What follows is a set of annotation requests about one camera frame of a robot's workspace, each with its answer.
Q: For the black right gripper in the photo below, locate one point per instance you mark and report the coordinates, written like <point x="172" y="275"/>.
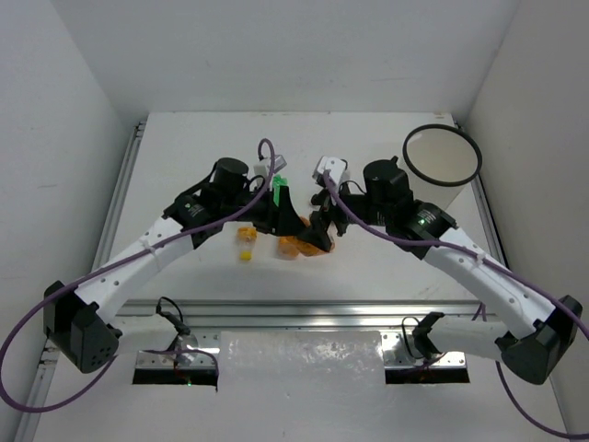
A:
<point x="317" y="232"/>

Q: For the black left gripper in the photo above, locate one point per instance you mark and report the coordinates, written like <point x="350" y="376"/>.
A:
<point x="280" y="212"/>

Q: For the green plastic bottle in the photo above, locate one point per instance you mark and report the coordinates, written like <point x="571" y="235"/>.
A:
<point x="277" y="185"/>

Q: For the clear bottle with yellow cap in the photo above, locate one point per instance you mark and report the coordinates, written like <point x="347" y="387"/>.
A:
<point x="246" y="240"/>

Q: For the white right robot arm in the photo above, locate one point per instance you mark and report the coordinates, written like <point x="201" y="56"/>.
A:
<point x="533" y="330"/>

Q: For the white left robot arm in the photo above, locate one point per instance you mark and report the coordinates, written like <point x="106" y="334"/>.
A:
<point x="83" y="322"/>

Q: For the white bin with black rim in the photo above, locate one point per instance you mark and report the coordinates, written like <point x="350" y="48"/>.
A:
<point x="440" y="161"/>

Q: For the orange juice bottle left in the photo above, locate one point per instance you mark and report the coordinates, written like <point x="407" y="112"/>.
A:
<point x="286" y="250"/>

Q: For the clear bottle with black label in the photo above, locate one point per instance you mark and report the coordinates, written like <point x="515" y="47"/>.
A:
<point x="317" y="199"/>

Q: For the white foam sheet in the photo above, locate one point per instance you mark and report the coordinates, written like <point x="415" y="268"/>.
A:
<point x="301" y="386"/>

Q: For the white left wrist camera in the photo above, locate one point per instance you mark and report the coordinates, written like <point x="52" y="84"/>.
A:
<point x="264" y="166"/>

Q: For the aluminium frame rail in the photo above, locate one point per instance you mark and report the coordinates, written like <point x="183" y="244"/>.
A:
<point x="351" y="287"/>

